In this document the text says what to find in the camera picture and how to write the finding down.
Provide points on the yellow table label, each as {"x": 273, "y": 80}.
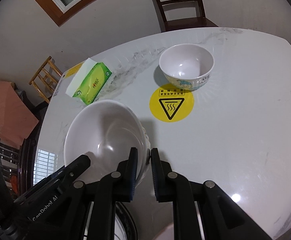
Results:
{"x": 73, "y": 70}

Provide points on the light wooden chair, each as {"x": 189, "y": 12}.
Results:
{"x": 45, "y": 78}

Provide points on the dark wooden chair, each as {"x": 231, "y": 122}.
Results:
{"x": 179, "y": 5}
{"x": 28, "y": 162}

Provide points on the white bowl with pink base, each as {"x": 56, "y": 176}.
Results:
{"x": 105, "y": 132}

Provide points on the wooden window frame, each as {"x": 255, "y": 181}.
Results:
{"x": 68, "y": 2}

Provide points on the round yellow warning sticker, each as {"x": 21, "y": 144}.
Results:
{"x": 171, "y": 105}

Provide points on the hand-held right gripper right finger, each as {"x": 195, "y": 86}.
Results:
{"x": 155, "y": 177}

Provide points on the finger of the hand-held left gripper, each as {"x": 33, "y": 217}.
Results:
{"x": 68, "y": 173}

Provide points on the green tissue pack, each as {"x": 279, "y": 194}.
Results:
{"x": 91, "y": 85}

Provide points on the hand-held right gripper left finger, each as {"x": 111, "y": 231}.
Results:
{"x": 133, "y": 177}

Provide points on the white bowl with cartoon print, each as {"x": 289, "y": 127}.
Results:
{"x": 186, "y": 65}

